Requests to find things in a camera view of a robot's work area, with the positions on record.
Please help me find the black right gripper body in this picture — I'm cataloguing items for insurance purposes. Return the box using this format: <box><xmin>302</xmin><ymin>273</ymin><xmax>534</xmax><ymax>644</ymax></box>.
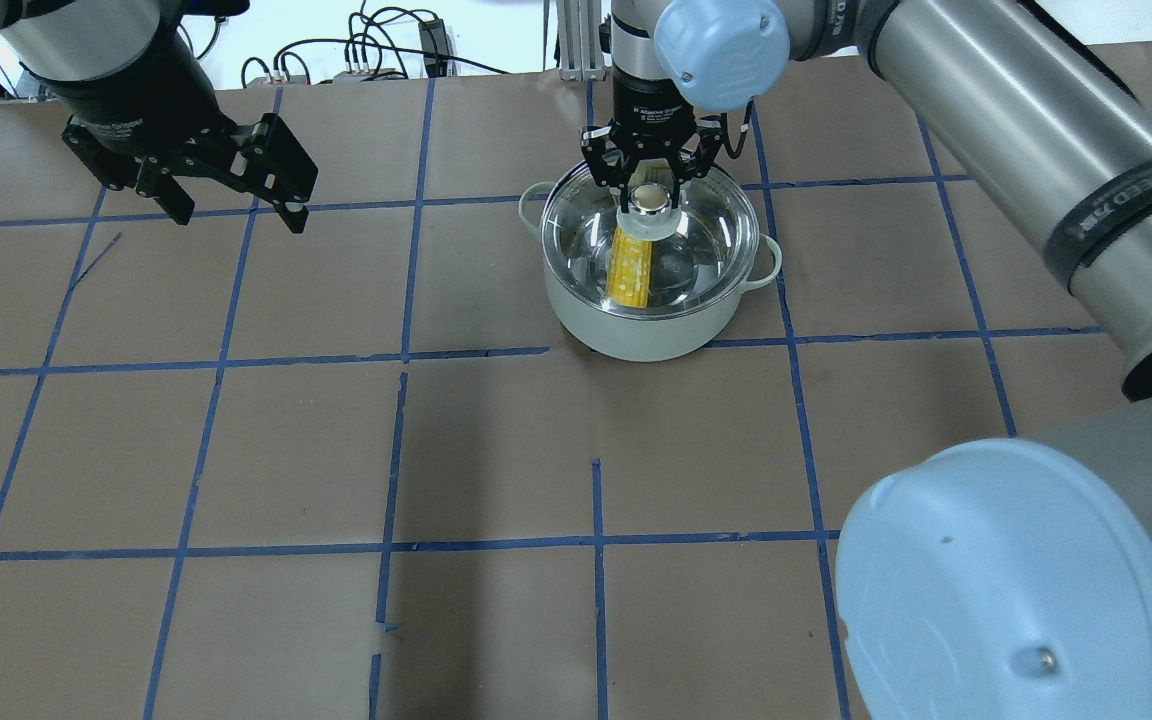
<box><xmin>605</xmin><ymin>76</ymin><xmax>698</xmax><ymax>161</ymax></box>

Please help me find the yellow corn cob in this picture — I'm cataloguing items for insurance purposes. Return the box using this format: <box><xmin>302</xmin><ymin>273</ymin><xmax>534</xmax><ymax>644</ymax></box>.
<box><xmin>605</xmin><ymin>227</ymin><xmax>657</xmax><ymax>309</ymax></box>

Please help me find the black power adapter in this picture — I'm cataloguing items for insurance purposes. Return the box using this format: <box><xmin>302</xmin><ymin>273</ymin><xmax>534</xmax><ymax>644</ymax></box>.
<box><xmin>419</xmin><ymin>18</ymin><xmax>450</xmax><ymax>78</ymax></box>

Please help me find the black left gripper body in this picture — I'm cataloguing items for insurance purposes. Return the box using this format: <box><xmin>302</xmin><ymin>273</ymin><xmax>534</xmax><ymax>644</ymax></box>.
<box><xmin>46</xmin><ymin>26</ymin><xmax>236</xmax><ymax>160</ymax></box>

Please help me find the glass pot lid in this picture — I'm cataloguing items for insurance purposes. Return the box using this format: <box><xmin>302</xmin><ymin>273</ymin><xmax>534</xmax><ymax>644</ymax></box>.
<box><xmin>530</xmin><ymin>161</ymin><xmax>770</xmax><ymax>320</ymax></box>

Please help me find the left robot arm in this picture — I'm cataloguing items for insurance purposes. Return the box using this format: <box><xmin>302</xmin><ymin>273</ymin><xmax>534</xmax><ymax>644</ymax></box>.
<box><xmin>0</xmin><ymin>1</ymin><xmax>317</xmax><ymax>233</ymax></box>

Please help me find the pale green cooking pot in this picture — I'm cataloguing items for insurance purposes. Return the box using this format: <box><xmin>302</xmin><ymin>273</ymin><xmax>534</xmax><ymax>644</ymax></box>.
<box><xmin>517</xmin><ymin>160</ymin><xmax>783</xmax><ymax>363</ymax></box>

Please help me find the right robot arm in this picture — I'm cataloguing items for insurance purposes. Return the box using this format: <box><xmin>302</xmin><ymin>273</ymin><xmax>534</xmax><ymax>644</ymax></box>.
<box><xmin>568</xmin><ymin>58</ymin><xmax>1130</xmax><ymax>719</ymax></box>

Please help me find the black cable bundle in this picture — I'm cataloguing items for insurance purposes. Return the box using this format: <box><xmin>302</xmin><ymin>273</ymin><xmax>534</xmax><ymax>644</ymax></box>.
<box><xmin>170</xmin><ymin>0</ymin><xmax>537</xmax><ymax>86</ymax></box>

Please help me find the aluminium frame post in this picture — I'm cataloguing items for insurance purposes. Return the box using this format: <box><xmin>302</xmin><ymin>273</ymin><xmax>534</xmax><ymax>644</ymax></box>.
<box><xmin>556</xmin><ymin>1</ymin><xmax>605</xmax><ymax>82</ymax></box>

